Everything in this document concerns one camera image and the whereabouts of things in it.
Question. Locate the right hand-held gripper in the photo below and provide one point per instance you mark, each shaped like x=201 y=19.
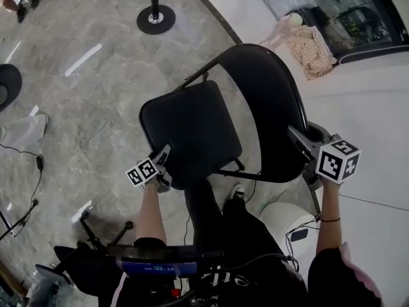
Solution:
x=337 y=163

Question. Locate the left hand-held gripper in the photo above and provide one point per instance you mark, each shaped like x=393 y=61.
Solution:
x=143 y=173

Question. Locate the black folding chair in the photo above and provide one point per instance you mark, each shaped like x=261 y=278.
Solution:
x=191 y=123

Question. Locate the person's right forearm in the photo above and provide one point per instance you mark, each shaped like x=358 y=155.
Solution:
x=329 y=203

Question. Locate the person's left forearm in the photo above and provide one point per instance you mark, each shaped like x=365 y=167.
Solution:
x=150 y=216

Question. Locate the person's black trousers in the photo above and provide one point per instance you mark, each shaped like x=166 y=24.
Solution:
x=204 y=209

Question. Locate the person's right sneaker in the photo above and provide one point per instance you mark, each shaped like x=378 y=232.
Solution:
x=238 y=193

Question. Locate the thin black wrist band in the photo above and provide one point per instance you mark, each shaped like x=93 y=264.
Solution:
x=330 y=220

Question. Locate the white round appliance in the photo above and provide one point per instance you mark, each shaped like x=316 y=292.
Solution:
x=278 y=216

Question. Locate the beige checkered cloth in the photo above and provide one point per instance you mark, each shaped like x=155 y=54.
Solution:
x=311 y=53

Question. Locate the black chest-mounted screen device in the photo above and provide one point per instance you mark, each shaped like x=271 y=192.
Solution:
x=153 y=251

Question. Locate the black rolling stand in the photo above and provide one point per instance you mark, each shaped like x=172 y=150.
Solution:
x=92 y=235

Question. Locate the dark framed window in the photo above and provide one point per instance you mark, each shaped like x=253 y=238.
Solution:
x=351 y=21

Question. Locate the black coat stand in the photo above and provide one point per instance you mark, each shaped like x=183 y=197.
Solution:
x=143 y=21

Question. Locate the person's black printed t-shirt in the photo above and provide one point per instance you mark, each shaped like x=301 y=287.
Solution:
x=255 y=283

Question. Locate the black round seat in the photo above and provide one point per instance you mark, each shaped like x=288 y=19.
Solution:
x=11 y=78

